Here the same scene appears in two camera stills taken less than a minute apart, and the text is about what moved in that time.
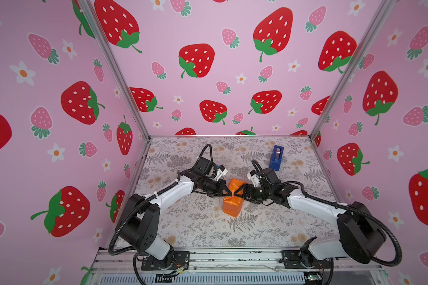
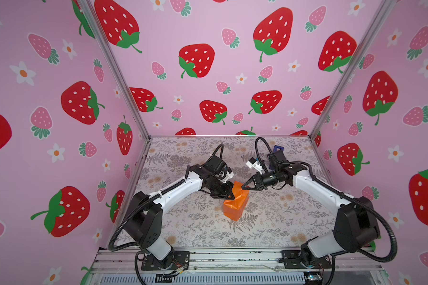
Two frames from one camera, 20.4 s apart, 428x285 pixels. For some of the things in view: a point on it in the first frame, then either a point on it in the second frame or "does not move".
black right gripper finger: x=252 y=199 → x=260 y=188
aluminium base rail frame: x=236 y=267 does not move
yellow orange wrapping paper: x=232 y=204 does not move
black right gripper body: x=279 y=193 → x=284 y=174
